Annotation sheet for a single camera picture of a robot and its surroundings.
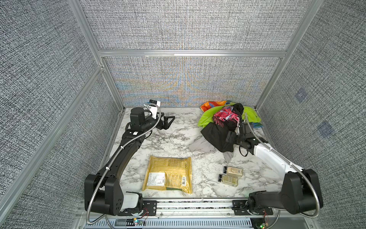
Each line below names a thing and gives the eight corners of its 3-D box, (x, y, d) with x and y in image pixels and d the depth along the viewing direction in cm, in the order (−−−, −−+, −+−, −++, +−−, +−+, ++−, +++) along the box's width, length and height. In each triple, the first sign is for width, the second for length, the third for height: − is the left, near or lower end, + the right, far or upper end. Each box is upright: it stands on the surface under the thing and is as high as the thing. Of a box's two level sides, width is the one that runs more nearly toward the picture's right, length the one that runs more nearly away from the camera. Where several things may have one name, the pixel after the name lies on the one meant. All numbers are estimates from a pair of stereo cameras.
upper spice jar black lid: (223, 176, 86) (225, 173, 83) (222, 168, 89) (224, 165, 86) (240, 178, 85) (243, 175, 82) (239, 170, 88) (241, 168, 85)
